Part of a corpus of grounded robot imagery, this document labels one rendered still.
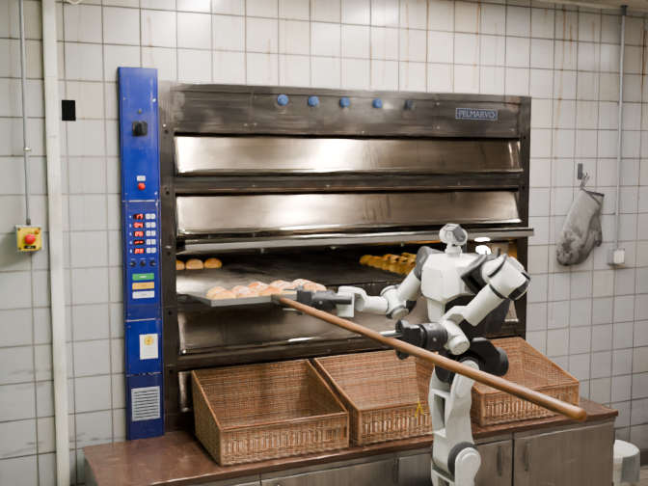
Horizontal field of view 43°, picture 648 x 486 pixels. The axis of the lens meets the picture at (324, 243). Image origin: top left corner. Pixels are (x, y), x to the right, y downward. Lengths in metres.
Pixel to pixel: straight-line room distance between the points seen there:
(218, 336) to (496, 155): 1.68
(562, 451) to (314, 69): 2.11
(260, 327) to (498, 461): 1.22
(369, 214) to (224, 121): 0.83
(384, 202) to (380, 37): 0.78
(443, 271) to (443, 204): 1.12
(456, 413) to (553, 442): 0.93
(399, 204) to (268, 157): 0.72
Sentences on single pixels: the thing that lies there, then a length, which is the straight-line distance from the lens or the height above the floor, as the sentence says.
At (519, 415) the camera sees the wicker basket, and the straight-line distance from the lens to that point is 3.93.
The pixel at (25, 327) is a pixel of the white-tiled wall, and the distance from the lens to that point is 3.54.
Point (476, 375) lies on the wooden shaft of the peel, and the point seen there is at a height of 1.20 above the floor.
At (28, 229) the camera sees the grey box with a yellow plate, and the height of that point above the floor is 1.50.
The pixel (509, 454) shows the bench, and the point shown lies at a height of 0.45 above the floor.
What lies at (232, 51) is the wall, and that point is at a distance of 3.68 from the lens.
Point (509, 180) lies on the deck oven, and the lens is 4.33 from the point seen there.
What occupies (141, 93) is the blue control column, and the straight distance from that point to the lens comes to 3.53.
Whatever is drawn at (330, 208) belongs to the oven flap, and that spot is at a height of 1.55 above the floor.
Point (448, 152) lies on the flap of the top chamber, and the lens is 4.13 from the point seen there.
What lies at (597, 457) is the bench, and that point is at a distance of 4.23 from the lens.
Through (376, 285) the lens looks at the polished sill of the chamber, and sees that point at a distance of 3.96.
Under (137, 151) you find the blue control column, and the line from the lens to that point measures 3.51.
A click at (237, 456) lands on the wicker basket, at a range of 3.33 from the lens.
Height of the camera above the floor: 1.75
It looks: 5 degrees down
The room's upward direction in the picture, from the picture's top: straight up
